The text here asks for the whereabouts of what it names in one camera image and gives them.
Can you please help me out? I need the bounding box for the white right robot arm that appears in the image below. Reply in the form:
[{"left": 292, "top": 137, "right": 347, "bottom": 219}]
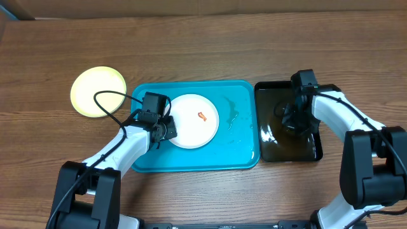
[{"left": 284, "top": 83, "right": 406, "bottom": 228}]

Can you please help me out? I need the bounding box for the teal plastic tray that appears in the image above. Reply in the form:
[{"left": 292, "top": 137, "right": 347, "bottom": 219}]
[{"left": 132, "top": 80, "right": 260, "bottom": 173}]

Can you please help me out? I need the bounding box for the pale yellow plate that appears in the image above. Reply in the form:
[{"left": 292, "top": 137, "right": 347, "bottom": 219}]
[{"left": 70, "top": 66, "right": 127, "bottom": 118}]

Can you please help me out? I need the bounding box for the black water tray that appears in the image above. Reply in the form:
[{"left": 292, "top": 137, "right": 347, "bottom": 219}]
[{"left": 254, "top": 81, "right": 323, "bottom": 162}]

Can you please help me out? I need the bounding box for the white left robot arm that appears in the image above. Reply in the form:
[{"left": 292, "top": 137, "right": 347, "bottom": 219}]
[{"left": 46, "top": 116, "right": 177, "bottom": 228}]

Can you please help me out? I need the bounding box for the white plate with red stain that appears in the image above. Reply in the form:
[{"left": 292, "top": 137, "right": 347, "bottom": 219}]
[{"left": 170, "top": 94, "right": 220, "bottom": 149}]

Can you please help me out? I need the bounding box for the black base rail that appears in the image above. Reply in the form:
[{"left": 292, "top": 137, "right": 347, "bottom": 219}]
[{"left": 140, "top": 220, "right": 319, "bottom": 229}]

